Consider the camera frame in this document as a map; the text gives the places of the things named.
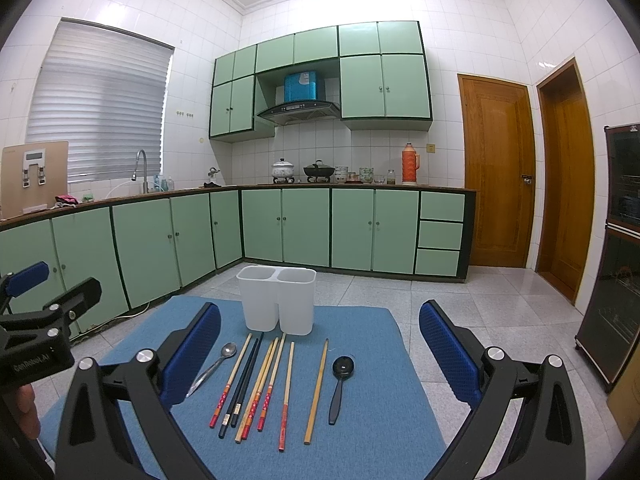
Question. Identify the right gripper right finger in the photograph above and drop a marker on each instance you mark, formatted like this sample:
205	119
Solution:
547	441

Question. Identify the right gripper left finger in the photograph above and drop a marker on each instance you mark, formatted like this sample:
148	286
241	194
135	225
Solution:
93	439

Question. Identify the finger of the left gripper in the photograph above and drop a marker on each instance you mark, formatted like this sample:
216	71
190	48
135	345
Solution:
72	302
16	284

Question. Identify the plain bamboo chopstick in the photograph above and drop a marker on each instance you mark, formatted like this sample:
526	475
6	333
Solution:
316	397
256	389

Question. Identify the metal spoon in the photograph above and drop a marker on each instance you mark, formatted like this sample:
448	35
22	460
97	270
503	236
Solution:
227	351

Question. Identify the black plastic spoon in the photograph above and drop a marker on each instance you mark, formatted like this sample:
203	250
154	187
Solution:
343	367

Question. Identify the green lower kitchen cabinets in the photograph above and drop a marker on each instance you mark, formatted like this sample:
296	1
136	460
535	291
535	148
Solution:
145	248

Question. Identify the green kitchen cabinets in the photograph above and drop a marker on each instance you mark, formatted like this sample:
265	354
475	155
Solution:
374	72
145	248

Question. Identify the green upper kitchen cabinets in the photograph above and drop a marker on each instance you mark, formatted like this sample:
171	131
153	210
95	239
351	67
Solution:
374	72

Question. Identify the person's left hand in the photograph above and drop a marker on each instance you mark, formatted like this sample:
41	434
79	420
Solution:
22	405

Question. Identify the pink cloth on counter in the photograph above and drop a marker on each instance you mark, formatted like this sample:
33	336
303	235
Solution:
65	201

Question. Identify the brown cardboard box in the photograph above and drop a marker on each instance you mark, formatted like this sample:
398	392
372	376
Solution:
32	175

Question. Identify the black glass cabinet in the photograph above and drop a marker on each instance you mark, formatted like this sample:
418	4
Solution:
609	332

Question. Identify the blue table mat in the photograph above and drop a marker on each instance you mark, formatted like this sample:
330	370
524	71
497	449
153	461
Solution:
386	428

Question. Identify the white double utensil holder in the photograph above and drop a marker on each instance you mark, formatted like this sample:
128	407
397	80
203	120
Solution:
281	296

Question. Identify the white window blind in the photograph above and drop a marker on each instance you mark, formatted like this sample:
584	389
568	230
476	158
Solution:
103	91

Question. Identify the wooden door right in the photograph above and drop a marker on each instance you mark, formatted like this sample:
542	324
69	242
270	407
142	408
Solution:
569	179

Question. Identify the wooden door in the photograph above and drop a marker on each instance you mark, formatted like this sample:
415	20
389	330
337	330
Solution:
499	158
569	179

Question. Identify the white cooking pot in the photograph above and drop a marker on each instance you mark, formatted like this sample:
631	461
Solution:
282	171

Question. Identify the black wok with lid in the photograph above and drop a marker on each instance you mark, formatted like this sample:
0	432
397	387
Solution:
319	172

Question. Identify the black range hood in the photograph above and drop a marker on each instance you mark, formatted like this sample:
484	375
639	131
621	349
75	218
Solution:
300	111

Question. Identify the orange thermos flask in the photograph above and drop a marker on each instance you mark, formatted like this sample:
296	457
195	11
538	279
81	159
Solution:
410	164

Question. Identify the wooden door left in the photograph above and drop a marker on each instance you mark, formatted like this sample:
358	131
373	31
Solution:
499	158

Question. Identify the blue box above hood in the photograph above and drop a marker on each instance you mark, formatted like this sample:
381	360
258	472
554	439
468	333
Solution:
302	86

